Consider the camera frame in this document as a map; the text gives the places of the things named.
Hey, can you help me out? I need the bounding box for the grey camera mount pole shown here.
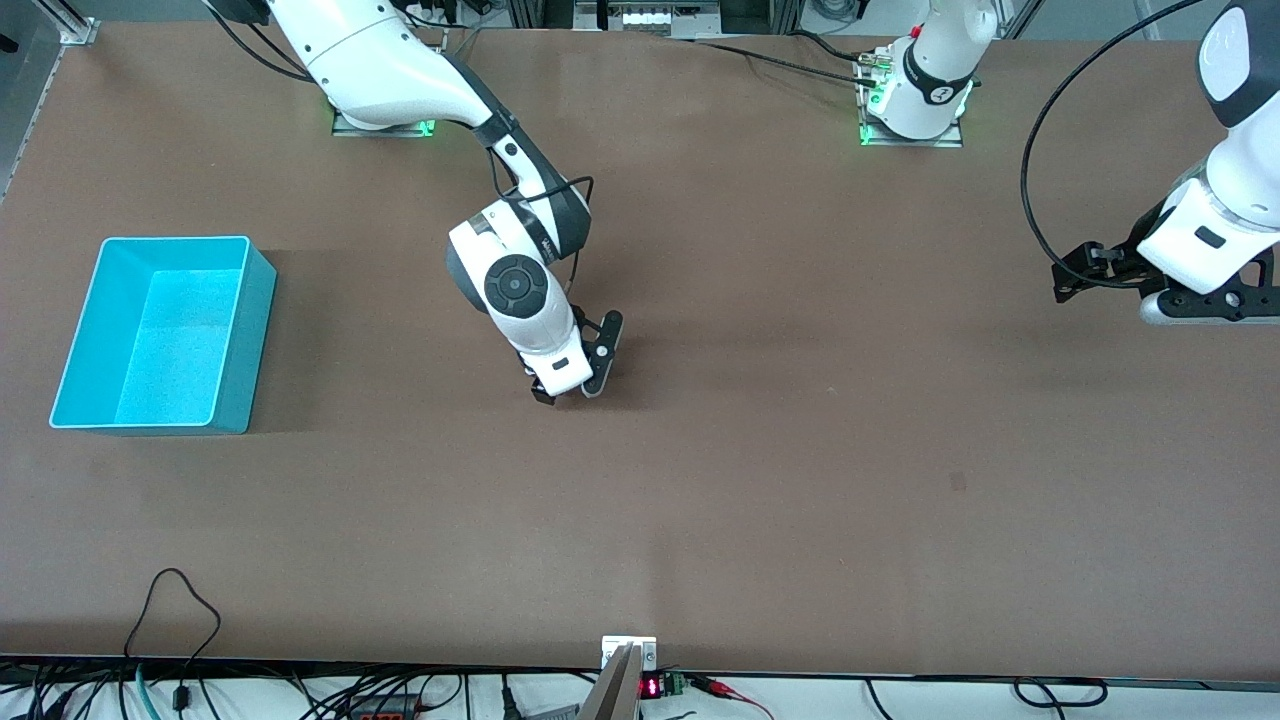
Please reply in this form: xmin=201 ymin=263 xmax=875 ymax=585
xmin=578 ymin=644 xmax=643 ymax=720

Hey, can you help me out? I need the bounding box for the white mounting bracket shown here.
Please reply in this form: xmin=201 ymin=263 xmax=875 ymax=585
xmin=601 ymin=636 xmax=658 ymax=671

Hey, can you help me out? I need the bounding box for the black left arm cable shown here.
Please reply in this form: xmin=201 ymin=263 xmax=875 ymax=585
xmin=1020 ymin=0 xmax=1207 ymax=291

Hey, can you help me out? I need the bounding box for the aluminium corner bracket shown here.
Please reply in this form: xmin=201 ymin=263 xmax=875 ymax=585
xmin=35 ymin=0 xmax=101 ymax=47

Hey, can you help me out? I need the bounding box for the coiled black cable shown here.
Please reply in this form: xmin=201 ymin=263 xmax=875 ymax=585
xmin=1013 ymin=678 xmax=1109 ymax=708

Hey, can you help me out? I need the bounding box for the short black table cable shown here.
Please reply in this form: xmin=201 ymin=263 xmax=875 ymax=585
xmin=788 ymin=30 xmax=883 ymax=65

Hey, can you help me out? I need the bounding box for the red clip lead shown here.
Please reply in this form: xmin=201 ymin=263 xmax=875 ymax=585
xmin=690 ymin=676 xmax=776 ymax=720

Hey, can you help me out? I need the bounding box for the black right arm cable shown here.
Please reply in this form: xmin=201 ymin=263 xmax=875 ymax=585
xmin=492 ymin=150 xmax=597 ymax=291

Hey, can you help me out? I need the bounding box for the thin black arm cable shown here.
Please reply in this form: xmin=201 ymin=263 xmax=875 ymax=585
xmin=203 ymin=0 xmax=313 ymax=83

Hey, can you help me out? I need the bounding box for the grey metal side panel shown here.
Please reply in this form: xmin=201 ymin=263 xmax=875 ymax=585
xmin=0 ymin=0 xmax=66 ymax=206

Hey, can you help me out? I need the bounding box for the aluminium frame structure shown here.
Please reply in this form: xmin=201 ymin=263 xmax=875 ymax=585
xmin=505 ymin=0 xmax=806 ymax=41

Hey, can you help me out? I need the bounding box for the long black table cable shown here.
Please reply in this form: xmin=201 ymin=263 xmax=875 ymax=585
xmin=690 ymin=38 xmax=883 ymax=85

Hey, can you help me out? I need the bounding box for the looped black cable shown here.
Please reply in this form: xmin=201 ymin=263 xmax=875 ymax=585
xmin=122 ymin=567 xmax=223 ymax=713

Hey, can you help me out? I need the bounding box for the teal plastic bin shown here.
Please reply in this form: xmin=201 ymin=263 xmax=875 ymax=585
xmin=49 ymin=236 xmax=278 ymax=436

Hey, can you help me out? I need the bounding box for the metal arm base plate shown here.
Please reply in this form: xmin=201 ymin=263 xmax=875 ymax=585
xmin=332 ymin=105 xmax=439 ymax=138
xmin=858 ymin=55 xmax=965 ymax=149

